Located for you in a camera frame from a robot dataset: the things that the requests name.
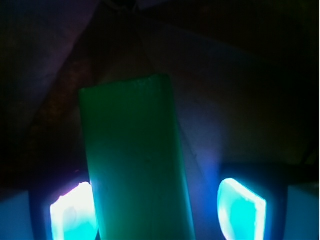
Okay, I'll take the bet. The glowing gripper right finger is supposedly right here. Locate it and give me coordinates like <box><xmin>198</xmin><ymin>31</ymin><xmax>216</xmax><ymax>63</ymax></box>
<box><xmin>217</xmin><ymin>178</ymin><xmax>267</xmax><ymax>240</ymax></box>

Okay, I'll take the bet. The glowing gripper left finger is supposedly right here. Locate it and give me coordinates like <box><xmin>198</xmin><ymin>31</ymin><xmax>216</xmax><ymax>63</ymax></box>
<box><xmin>49</xmin><ymin>182</ymin><xmax>98</xmax><ymax>240</ymax></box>

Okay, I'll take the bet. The brown paper bag tray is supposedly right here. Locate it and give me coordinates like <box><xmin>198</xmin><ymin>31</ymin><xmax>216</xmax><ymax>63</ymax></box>
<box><xmin>0</xmin><ymin>0</ymin><xmax>320</xmax><ymax>240</ymax></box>

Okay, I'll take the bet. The green rectangular block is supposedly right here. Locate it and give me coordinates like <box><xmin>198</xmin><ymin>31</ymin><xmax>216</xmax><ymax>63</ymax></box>
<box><xmin>79</xmin><ymin>74</ymin><xmax>196</xmax><ymax>240</ymax></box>

